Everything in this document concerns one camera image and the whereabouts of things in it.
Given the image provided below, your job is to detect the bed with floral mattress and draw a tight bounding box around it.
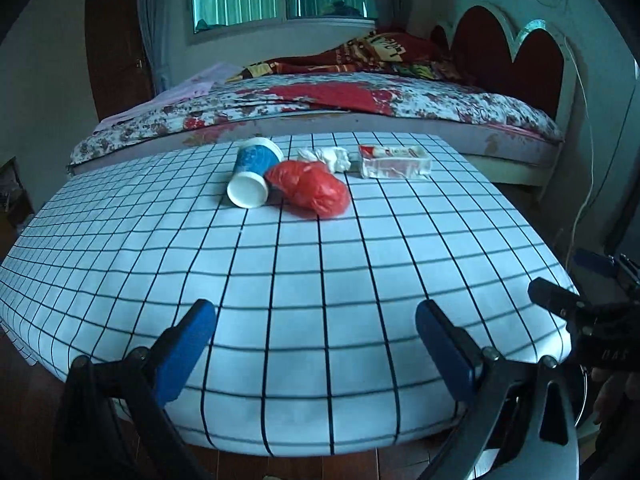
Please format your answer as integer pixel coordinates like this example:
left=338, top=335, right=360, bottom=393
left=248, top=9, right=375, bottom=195
left=68, top=73, right=564, bottom=185

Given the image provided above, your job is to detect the red patterned blanket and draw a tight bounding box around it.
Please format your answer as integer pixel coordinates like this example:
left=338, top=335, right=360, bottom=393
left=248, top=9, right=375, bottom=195
left=228, top=30, right=469, bottom=84

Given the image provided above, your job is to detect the white grid tablecloth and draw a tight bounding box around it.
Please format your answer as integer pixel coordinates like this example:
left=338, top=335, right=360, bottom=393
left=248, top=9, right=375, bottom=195
left=1, top=132, right=572, bottom=456

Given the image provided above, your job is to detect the white green carton box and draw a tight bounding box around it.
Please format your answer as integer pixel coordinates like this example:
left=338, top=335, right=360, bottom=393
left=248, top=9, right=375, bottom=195
left=358, top=145, right=433, bottom=179

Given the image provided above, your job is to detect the red plastic bag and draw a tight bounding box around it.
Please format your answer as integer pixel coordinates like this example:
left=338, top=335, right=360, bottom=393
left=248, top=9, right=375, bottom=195
left=265, top=160, right=350, bottom=218

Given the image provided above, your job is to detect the white cable on wall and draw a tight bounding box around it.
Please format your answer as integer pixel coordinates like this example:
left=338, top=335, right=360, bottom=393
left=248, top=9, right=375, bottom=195
left=564, top=34, right=598, bottom=271

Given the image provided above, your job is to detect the brown wooden door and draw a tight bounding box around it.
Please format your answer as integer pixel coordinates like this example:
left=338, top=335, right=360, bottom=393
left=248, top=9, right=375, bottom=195
left=85, top=0, right=153, bottom=119

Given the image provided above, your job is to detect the person's hand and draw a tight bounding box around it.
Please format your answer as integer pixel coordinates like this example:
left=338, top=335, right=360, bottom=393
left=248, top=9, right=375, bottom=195
left=591, top=367, right=628, bottom=425

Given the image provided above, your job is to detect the blue patterned cup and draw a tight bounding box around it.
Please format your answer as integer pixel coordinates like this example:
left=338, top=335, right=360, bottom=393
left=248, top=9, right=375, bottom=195
left=227, top=136, right=283, bottom=209

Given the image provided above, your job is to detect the red heart-shaped headboard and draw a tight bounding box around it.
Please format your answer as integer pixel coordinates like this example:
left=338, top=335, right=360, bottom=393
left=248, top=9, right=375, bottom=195
left=430, top=2, right=578, bottom=132

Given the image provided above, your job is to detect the white tissue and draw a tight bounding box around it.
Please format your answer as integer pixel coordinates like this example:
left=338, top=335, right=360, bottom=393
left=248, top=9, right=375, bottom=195
left=297, top=146, right=352, bottom=174

